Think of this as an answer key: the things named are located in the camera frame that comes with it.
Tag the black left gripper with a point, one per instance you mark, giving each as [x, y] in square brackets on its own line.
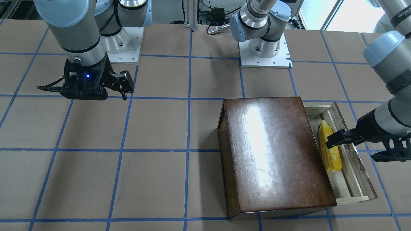
[372, 125]

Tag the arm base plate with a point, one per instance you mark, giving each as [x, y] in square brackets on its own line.
[124, 47]
[257, 53]

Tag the dark brown wooden cabinet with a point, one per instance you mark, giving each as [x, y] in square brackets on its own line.
[271, 163]

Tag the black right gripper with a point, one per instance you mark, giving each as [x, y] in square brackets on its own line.
[108, 74]

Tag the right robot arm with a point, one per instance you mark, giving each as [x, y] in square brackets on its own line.
[89, 32]

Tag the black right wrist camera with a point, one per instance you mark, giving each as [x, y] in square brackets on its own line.
[77, 86]

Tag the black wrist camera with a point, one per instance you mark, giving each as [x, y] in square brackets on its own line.
[393, 152]
[77, 86]

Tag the light wooden drawer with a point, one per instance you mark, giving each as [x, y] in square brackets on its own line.
[352, 184]

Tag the aluminium frame post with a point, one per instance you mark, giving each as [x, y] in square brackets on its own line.
[190, 14]

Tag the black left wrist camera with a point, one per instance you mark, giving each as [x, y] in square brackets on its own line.
[393, 152]

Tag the yellow corn cob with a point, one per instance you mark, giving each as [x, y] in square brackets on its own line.
[330, 156]

